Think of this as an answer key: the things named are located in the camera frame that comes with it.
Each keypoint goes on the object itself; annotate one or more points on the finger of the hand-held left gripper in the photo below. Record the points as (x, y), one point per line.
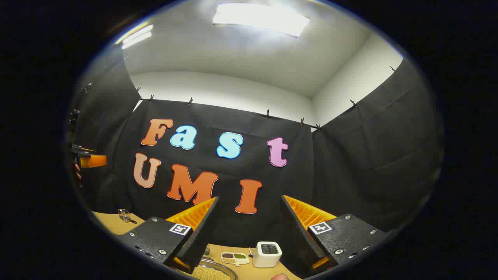
(93, 161)

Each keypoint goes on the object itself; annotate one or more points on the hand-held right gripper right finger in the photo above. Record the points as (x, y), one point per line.
(297, 241)

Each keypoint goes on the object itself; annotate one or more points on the narrow ceiling light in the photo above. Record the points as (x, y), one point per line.
(137, 37)

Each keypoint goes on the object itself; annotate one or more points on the large ceiling light panel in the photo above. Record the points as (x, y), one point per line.
(260, 18)

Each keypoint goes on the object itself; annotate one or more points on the black backdrop cloth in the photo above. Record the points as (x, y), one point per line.
(350, 175)

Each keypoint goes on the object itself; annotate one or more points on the white divided bean dish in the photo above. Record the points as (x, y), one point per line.
(233, 258)

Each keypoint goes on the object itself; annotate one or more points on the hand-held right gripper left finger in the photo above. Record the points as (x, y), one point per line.
(198, 241)

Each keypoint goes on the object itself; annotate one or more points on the white toaster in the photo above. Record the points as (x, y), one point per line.
(266, 254)

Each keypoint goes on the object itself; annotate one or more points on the pile of soybeans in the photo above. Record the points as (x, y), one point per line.
(210, 274)

